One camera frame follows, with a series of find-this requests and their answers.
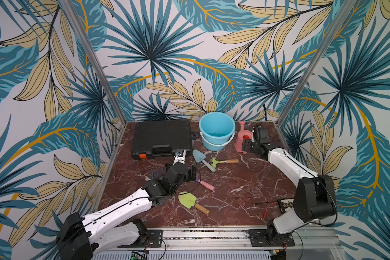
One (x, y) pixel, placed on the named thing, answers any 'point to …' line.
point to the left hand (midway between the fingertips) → (186, 165)
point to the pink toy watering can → (242, 134)
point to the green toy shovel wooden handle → (189, 200)
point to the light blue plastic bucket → (216, 129)
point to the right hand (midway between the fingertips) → (250, 143)
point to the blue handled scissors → (194, 136)
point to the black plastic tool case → (154, 138)
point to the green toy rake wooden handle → (214, 161)
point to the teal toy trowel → (200, 157)
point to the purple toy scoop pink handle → (198, 180)
